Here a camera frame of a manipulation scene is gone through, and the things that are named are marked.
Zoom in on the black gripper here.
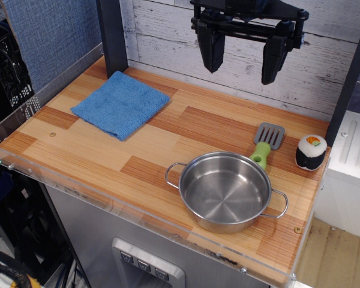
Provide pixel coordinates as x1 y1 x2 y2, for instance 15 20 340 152
190 1 309 85

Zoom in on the blue cloth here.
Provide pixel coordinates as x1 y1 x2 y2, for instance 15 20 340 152
71 71 170 141

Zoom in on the stainless steel pot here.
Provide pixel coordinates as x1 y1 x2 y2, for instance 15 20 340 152
167 151 276 233

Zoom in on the grey green toy spatula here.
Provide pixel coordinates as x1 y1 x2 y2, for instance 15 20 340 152
250 122 285 169

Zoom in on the plush sushi roll toy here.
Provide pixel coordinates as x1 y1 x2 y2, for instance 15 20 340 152
295 134 327 171

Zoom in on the white ribbed appliance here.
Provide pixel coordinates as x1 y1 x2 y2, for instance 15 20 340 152
314 111 360 237

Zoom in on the clear acrylic table guard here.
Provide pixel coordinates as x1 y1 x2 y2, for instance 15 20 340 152
0 59 328 287

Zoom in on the silver dispenser button panel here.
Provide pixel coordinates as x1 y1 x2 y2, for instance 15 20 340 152
112 238 186 287

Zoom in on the dark right vertical post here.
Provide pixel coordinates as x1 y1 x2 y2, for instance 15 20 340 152
326 0 360 147

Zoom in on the dark vertical post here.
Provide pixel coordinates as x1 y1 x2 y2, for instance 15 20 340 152
326 0 360 147
96 0 128 77

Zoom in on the dark left vertical post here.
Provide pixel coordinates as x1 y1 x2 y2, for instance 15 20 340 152
96 0 128 77

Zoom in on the black crate with cables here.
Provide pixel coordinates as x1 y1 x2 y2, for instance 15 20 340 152
0 20 34 122

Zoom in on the yellow black cable bundle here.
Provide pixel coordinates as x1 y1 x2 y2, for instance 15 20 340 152
0 257 43 288

